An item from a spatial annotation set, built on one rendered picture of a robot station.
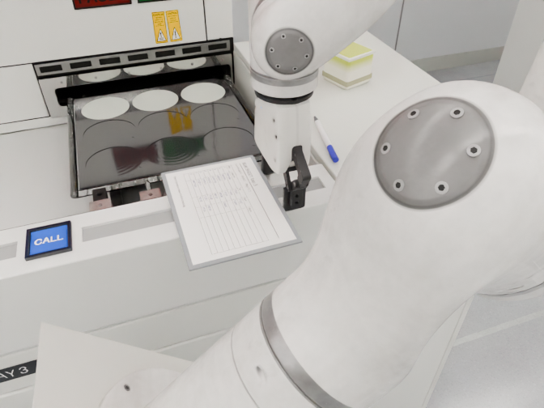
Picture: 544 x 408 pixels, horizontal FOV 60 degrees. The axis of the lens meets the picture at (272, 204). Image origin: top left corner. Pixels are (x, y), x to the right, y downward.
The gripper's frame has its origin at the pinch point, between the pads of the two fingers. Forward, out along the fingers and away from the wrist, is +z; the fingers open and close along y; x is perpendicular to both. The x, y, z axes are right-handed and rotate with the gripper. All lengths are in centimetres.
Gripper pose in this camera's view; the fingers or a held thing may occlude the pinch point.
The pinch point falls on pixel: (282, 184)
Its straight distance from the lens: 68.9
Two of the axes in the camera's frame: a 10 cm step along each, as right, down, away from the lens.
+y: 3.4, 6.1, -7.2
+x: 9.4, -2.2, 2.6
